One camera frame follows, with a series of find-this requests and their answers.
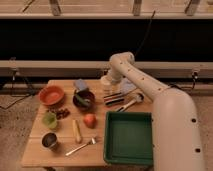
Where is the white cup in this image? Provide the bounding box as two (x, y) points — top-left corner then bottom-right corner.
(100, 76), (113, 95)

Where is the metal cup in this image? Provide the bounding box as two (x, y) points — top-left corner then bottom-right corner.
(42, 132), (59, 150)

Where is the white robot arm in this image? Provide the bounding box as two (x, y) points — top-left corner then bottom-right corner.
(107, 52), (206, 171)

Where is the blue cloth right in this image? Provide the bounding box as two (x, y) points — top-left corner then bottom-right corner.
(120, 78), (136, 95)

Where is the blue cloth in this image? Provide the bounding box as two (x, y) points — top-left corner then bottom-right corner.
(120, 78), (136, 95)
(74, 79), (89, 91)

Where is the dark brown bowl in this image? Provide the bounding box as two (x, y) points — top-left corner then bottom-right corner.
(73, 91), (95, 111)

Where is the blue cloth left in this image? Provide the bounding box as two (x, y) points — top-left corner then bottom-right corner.
(74, 79), (89, 91)

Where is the green vegetable in bowl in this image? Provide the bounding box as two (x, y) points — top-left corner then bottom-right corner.
(75, 94), (90, 107)

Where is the red apple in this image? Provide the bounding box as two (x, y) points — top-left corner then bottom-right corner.
(83, 114), (97, 129)

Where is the brown grape cluster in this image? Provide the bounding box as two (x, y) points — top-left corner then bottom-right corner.
(48, 108), (70, 120)

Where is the green plastic tray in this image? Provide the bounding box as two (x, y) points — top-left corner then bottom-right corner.
(103, 111), (153, 166)

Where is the orange bowl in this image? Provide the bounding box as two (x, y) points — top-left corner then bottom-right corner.
(38, 85), (65, 106)

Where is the yellow corn cob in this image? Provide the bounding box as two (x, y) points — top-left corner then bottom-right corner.
(72, 119), (82, 143)

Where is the metal fork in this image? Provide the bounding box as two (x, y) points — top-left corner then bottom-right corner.
(65, 137), (97, 156)

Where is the wooden table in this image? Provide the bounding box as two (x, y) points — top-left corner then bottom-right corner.
(22, 80), (153, 167)

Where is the green plastic cup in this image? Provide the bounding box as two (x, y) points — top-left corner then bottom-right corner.
(42, 112), (57, 129)

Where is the black cable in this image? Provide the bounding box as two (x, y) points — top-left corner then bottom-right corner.
(133, 10), (156, 58)

